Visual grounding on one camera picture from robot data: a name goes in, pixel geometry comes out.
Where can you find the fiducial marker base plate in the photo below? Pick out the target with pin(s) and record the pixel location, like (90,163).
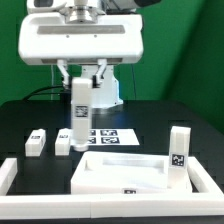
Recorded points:
(102,137)

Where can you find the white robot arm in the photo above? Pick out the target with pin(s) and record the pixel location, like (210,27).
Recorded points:
(88,11)

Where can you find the white U-shaped obstacle frame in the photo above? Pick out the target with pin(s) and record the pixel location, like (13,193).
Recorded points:
(208,203)

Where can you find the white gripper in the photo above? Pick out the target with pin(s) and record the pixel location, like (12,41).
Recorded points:
(45,38)

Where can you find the white desk tabletop tray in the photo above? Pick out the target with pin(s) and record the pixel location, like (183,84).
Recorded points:
(125,173)

